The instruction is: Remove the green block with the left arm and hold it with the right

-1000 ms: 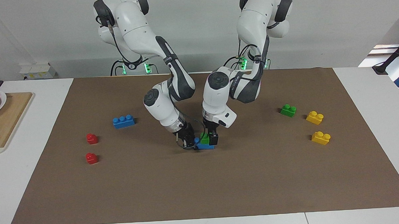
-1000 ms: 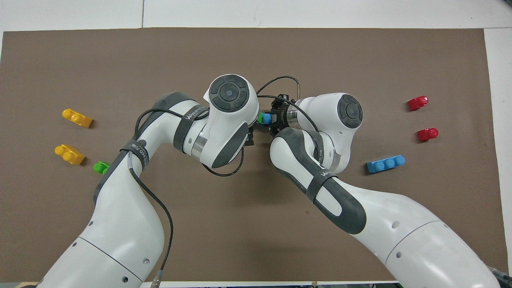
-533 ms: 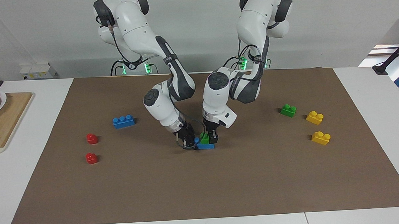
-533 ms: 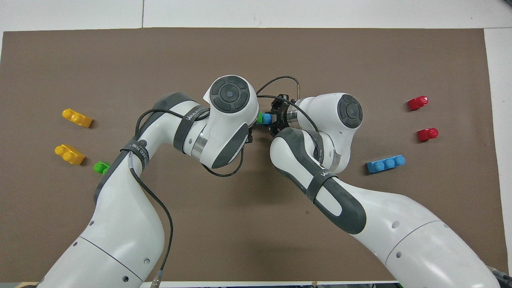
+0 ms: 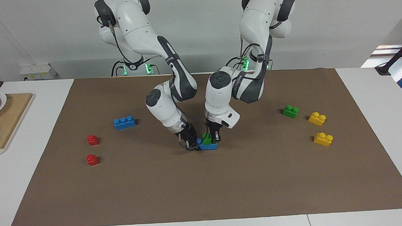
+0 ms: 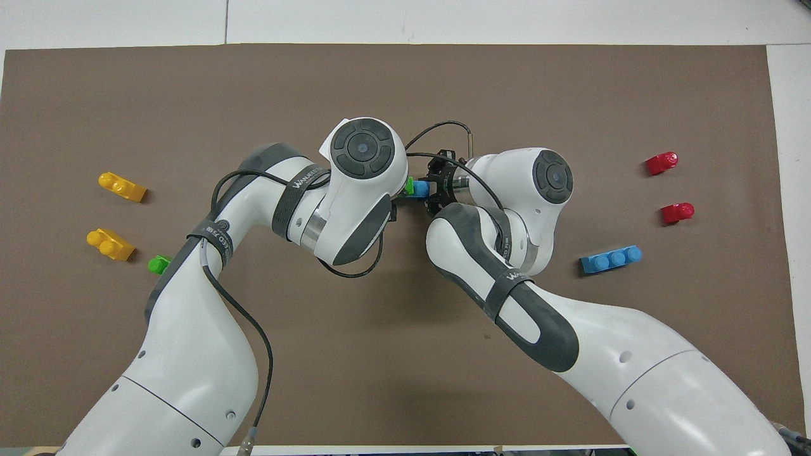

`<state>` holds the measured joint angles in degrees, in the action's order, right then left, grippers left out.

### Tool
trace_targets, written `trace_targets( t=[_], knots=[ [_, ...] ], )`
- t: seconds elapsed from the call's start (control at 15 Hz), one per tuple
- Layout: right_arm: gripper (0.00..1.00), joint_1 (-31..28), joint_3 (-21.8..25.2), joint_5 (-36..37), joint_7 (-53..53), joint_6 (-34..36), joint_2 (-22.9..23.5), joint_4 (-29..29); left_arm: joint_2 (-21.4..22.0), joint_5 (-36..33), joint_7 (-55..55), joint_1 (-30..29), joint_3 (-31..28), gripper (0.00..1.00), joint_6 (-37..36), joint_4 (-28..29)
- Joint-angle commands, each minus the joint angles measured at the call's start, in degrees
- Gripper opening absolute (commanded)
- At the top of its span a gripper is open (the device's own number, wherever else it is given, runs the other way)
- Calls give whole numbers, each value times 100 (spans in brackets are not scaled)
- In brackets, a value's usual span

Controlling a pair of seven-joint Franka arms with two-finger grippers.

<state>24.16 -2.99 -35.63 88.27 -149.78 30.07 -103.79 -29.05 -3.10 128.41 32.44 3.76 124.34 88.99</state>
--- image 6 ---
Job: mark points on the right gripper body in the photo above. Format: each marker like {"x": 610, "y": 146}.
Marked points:
{"x": 438, "y": 171}

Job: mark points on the small blue toy block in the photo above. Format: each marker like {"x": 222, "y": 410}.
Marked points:
{"x": 421, "y": 189}

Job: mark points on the small green toy block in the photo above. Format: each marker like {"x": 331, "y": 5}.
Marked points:
{"x": 409, "y": 186}
{"x": 158, "y": 264}

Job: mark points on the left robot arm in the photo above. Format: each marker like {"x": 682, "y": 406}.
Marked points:
{"x": 190, "y": 342}

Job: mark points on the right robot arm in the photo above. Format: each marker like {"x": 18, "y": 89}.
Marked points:
{"x": 633, "y": 373}

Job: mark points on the long blue toy block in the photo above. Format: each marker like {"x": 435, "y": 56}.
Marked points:
{"x": 609, "y": 260}

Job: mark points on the red toy block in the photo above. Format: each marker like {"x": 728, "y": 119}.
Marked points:
{"x": 676, "y": 213}
{"x": 661, "y": 164}

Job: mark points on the yellow toy block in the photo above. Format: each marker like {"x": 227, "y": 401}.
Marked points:
{"x": 113, "y": 244}
{"x": 123, "y": 187}

